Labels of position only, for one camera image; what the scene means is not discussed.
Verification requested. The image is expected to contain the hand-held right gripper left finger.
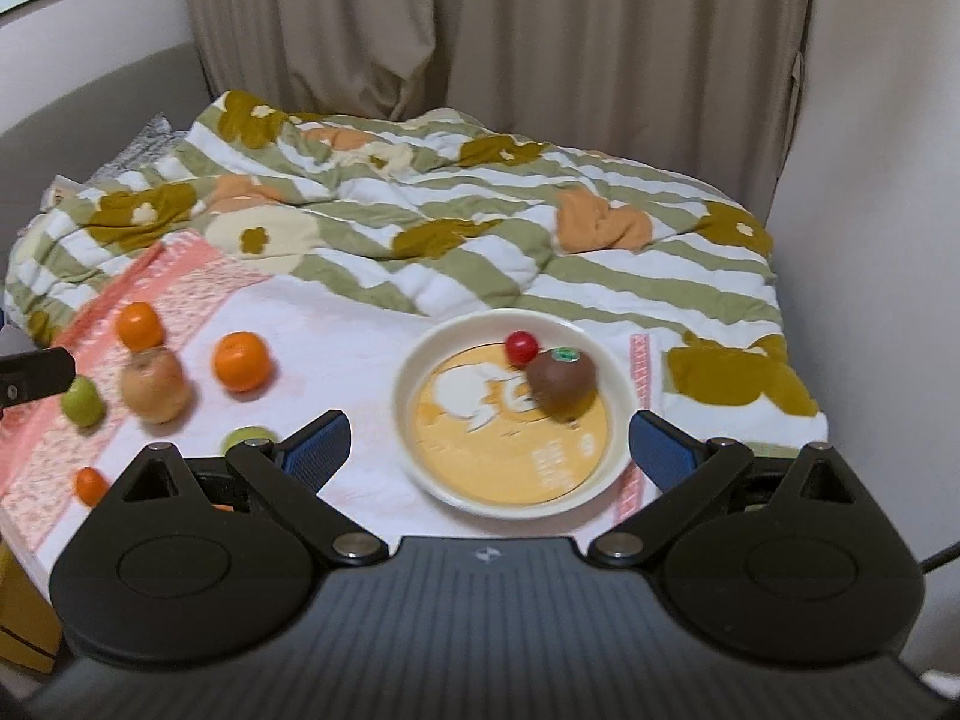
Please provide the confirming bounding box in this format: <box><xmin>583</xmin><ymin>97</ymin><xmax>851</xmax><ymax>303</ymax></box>
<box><xmin>105</xmin><ymin>410</ymin><xmax>390</xmax><ymax>567</ymax></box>

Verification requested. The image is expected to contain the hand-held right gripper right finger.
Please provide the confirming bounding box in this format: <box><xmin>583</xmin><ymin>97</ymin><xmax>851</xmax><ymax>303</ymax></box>
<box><xmin>588</xmin><ymin>410</ymin><xmax>872</xmax><ymax>567</ymax></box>

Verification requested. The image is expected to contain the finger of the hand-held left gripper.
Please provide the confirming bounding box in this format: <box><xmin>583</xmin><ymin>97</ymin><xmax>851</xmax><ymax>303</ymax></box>
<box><xmin>0</xmin><ymin>347</ymin><xmax>77</xmax><ymax>408</ymax></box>

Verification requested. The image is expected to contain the green apple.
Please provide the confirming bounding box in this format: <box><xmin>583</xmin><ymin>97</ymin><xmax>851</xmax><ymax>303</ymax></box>
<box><xmin>60</xmin><ymin>376</ymin><xmax>104</xmax><ymax>428</ymax></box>
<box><xmin>221</xmin><ymin>426</ymin><xmax>275</xmax><ymax>458</ymax></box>

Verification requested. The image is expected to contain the large orange mandarin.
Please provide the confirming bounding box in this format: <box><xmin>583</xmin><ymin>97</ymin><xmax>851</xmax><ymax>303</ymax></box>
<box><xmin>213</xmin><ymin>332</ymin><xmax>271</xmax><ymax>393</ymax></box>

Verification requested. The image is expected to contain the yellow-red apple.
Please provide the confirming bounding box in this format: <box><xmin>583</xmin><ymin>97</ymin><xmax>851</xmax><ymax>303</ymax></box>
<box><xmin>122</xmin><ymin>349</ymin><xmax>190</xmax><ymax>423</ymax></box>

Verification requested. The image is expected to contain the small orange mandarin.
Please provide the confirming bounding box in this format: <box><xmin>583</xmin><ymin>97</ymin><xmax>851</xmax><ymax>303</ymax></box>
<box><xmin>74</xmin><ymin>466</ymin><xmax>110</xmax><ymax>506</ymax></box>

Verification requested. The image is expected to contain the cream plate with cartoon print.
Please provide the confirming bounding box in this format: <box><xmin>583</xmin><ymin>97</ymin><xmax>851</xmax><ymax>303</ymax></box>
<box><xmin>391</xmin><ymin>309</ymin><xmax>637</xmax><ymax>518</ymax></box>

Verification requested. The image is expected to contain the brown kiwi with sticker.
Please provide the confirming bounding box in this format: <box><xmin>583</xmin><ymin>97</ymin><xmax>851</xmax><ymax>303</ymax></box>
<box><xmin>525</xmin><ymin>346</ymin><xmax>599</xmax><ymax>422</ymax></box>

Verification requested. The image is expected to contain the small cardboard box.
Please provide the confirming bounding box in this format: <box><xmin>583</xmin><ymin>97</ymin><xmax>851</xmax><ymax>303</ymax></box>
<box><xmin>43</xmin><ymin>176</ymin><xmax>85</xmax><ymax>212</ymax></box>

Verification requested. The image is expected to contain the yellow box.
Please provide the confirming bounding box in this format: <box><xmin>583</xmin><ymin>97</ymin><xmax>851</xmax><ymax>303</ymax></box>
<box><xmin>0</xmin><ymin>536</ymin><xmax>62</xmax><ymax>676</ymax></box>

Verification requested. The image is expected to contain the grey patterned cloth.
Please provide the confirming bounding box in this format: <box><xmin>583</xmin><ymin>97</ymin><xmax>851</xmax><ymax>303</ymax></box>
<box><xmin>88</xmin><ymin>114</ymin><xmax>193</xmax><ymax>175</ymax></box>

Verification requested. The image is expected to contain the green striped floral blanket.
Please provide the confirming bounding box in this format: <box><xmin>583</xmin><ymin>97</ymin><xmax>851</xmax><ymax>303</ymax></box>
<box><xmin>4</xmin><ymin>90</ymin><xmax>827</xmax><ymax>421</ymax></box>

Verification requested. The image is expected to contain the beige upholstered headboard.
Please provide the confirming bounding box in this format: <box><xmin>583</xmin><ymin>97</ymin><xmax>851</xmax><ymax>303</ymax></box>
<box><xmin>0</xmin><ymin>41</ymin><xmax>212</xmax><ymax>260</ymax></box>

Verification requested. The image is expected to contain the beige curtain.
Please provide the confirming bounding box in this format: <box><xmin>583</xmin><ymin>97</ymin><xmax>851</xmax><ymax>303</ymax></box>
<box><xmin>178</xmin><ymin>0</ymin><xmax>820</xmax><ymax>220</ymax></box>

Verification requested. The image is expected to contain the black cable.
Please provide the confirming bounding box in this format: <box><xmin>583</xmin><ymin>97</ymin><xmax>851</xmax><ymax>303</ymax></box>
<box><xmin>919</xmin><ymin>538</ymin><xmax>960</xmax><ymax>572</ymax></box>

